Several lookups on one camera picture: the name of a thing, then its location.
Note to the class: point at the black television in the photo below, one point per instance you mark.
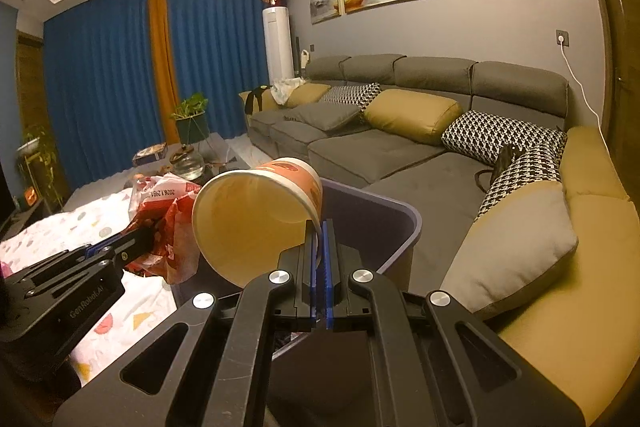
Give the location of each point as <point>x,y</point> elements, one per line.
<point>7,204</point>

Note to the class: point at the plant on stand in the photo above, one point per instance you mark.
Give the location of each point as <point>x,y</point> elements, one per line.
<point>37,159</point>

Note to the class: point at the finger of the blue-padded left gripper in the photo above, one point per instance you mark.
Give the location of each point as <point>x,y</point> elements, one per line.
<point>96,248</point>

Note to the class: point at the potted green plant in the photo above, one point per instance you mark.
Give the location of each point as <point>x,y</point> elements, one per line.
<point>190,119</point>

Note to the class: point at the grey fabric cushion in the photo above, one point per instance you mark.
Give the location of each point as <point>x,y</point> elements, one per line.
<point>514,252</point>

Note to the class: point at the dark coffee table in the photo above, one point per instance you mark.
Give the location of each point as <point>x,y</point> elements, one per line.
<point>218,154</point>

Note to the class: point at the far patterned cushion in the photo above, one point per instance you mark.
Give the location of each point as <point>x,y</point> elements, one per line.
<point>361,95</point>

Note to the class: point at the mustard leather cushion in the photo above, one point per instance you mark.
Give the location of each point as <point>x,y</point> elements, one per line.
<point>419,117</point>

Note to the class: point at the dark purple-rimmed trash bin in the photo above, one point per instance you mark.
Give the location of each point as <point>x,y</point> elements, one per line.
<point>243,369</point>

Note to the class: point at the grey sectional sofa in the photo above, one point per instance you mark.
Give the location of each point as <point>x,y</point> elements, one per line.
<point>583,331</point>

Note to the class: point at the orange curtain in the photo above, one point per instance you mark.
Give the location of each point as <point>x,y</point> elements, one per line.
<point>163,67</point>

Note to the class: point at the blue curtain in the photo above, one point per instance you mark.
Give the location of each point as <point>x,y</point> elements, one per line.
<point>100,83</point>

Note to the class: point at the houndstooth cushion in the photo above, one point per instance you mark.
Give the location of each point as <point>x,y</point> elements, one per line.
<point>516,167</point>

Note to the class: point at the far mustard cushion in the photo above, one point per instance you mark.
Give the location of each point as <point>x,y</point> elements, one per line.
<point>307,93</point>

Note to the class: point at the wall socket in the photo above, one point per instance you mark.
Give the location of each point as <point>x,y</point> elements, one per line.
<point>562,38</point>

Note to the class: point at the white standing air conditioner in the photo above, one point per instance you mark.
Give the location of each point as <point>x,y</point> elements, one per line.
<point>279,51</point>

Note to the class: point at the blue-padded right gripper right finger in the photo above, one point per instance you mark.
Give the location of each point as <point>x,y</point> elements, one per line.
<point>343,309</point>

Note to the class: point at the flat grey cushion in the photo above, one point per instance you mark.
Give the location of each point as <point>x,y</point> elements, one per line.
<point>326,117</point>

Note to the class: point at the black white patterned cushion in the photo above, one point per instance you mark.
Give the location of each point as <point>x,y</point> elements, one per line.
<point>482,136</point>

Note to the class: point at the patterned white tablecloth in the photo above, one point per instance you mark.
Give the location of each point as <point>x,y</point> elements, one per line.
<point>146,301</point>

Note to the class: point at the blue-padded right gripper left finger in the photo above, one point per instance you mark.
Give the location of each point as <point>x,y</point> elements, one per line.
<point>298,307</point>

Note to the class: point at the red white plastic bag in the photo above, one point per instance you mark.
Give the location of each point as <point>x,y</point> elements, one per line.
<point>164,205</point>

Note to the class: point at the glass teapot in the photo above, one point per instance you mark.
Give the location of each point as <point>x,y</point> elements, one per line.
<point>187,163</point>

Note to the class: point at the large paper cup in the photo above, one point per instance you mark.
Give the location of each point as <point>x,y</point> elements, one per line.
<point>243,220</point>

